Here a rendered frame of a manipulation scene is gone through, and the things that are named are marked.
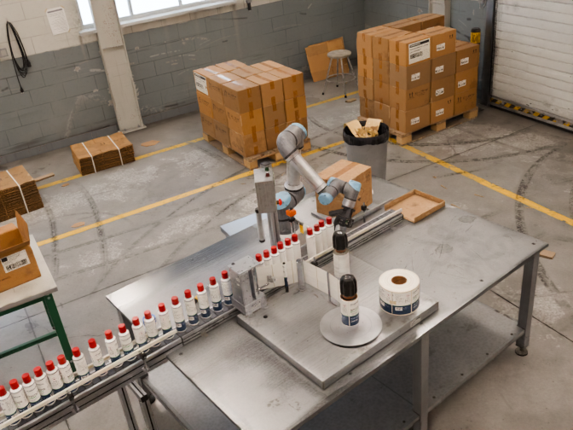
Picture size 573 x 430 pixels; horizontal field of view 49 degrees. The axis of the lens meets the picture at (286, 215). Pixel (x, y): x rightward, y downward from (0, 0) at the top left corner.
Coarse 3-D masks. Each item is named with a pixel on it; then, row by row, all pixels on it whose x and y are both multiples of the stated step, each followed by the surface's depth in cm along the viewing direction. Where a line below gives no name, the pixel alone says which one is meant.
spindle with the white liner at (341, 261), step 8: (336, 232) 331; (344, 232) 330; (336, 240) 329; (344, 240) 329; (336, 248) 331; (344, 248) 331; (336, 256) 334; (344, 256) 333; (336, 264) 337; (344, 264) 336; (336, 272) 340; (344, 272) 338
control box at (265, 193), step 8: (256, 176) 331; (264, 176) 330; (272, 176) 330; (256, 184) 325; (264, 184) 326; (272, 184) 326; (256, 192) 328; (264, 192) 328; (272, 192) 328; (264, 200) 330; (272, 200) 331; (264, 208) 332; (272, 208) 333
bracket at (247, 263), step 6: (246, 258) 324; (252, 258) 324; (234, 264) 320; (240, 264) 319; (246, 264) 319; (252, 264) 318; (258, 264) 318; (234, 270) 315; (240, 270) 314; (246, 270) 315
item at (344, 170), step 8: (344, 160) 420; (328, 168) 412; (336, 168) 411; (344, 168) 410; (352, 168) 409; (360, 168) 408; (368, 168) 407; (320, 176) 404; (328, 176) 403; (336, 176) 401; (344, 176) 400; (352, 176) 399; (360, 176) 402; (368, 176) 409; (368, 184) 412; (360, 192) 407; (368, 192) 415; (336, 200) 401; (360, 200) 410; (368, 200) 418; (320, 208) 414; (328, 208) 409; (336, 208) 404; (360, 208) 412; (352, 216) 408
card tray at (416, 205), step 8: (408, 192) 426; (416, 192) 429; (392, 200) 418; (400, 200) 423; (408, 200) 423; (416, 200) 422; (424, 200) 421; (432, 200) 419; (440, 200) 414; (392, 208) 416; (408, 208) 414; (416, 208) 413; (424, 208) 412; (432, 208) 405; (408, 216) 405; (416, 216) 404; (424, 216) 402
